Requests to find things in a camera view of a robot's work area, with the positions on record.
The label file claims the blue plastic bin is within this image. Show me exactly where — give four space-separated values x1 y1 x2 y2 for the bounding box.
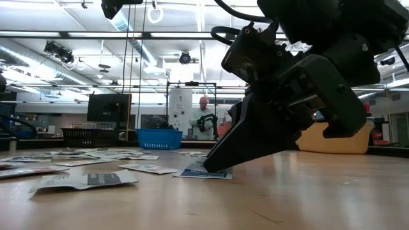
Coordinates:
136 128 183 151

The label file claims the black crossbar with lights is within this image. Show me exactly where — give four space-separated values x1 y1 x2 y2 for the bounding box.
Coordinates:
0 30 288 42

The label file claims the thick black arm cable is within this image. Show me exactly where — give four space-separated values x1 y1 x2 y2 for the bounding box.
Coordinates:
394 46 409 73

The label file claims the white packet blue print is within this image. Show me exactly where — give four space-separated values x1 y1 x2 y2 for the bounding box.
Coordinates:
86 151 132 160
174 150 208 157
0 155 54 163
174 161 233 180

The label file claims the black frame stand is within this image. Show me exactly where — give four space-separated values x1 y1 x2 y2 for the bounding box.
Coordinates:
165 81 218 141

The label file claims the person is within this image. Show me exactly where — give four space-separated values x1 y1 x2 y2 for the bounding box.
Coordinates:
189 96 218 141

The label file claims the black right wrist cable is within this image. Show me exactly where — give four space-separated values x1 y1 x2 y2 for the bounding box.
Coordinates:
210 0 272 45

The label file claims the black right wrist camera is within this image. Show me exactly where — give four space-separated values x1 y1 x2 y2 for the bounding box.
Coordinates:
222 22 297 86

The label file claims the black mesh basket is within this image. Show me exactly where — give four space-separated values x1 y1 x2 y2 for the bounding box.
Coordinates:
60 127 121 148

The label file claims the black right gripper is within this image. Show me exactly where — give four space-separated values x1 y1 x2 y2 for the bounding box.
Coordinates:
203 53 367 173

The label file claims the orange plastic bin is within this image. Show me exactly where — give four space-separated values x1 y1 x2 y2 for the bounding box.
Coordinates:
217 120 234 139

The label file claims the black hanging cable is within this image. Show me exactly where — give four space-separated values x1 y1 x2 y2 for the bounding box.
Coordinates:
120 4 132 95
136 3 148 129

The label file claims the yellow plastic bin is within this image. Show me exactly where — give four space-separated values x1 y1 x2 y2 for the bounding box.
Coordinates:
295 122 374 155

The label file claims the green striped white packet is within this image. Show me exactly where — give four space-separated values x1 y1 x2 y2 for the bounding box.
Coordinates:
52 154 96 160

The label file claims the yellow hanging cord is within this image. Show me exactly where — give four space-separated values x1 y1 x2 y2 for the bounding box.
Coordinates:
126 4 137 141

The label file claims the silver ceiling air duct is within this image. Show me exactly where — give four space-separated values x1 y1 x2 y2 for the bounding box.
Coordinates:
92 0 157 66

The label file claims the white packet red square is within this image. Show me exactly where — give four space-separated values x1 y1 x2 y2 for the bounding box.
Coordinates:
53 158 114 167
118 163 178 175
0 165 70 179

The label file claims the black monitor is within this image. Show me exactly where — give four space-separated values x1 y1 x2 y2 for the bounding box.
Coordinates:
86 93 132 123

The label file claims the white cable ring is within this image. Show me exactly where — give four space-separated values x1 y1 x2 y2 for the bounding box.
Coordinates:
146 4 164 24

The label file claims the white packet dark print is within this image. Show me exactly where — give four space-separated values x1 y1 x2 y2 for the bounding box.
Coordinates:
28 169 140 194
126 155 160 161
47 149 96 156
0 161 25 170

